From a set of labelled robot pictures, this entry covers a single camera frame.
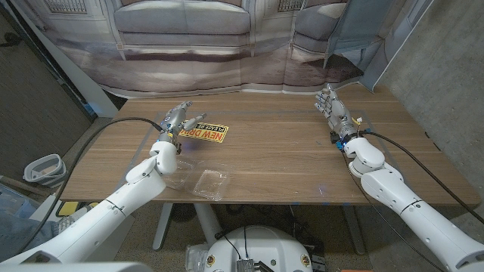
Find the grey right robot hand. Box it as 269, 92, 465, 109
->
314, 83, 360, 147

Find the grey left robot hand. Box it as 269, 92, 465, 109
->
157, 100, 208, 153

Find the yellow new driver bumper sticker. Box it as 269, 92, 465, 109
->
177, 121, 230, 144

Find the clear plastic clamshell container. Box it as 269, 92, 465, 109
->
162, 156, 232, 202

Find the printed sofa backdrop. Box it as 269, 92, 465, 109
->
9, 0, 436, 100

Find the black round fan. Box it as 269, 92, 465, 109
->
170, 203, 197, 224

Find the grey table leg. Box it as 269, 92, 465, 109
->
342, 206, 367, 256

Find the yellow black floor object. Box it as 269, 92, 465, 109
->
55, 201, 100, 218

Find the clear plastic package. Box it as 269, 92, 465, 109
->
184, 243, 209, 272

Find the grey collapsible bucket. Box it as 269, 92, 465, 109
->
22, 153, 70, 189

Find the grey white sneaker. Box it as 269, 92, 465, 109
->
56, 215, 82, 232

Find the white robot torso dome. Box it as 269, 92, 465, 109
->
203, 225, 314, 272

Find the blue plastic storage bin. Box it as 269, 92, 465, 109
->
0, 184, 41, 216

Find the person's leg in jeans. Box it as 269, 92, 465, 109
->
0, 211, 57, 260

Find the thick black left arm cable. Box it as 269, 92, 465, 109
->
14, 116, 164, 256

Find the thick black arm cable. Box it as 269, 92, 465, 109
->
358, 130, 484, 226
14, 116, 164, 256

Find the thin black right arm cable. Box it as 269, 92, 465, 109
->
340, 149, 445, 272

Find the white slanted post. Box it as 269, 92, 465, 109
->
11, 0, 120, 119

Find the white table leg frame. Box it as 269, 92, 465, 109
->
152, 202, 224, 252

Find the black floor cable bundle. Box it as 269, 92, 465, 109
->
287, 206, 326, 272

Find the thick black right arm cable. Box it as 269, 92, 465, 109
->
358, 130, 484, 226

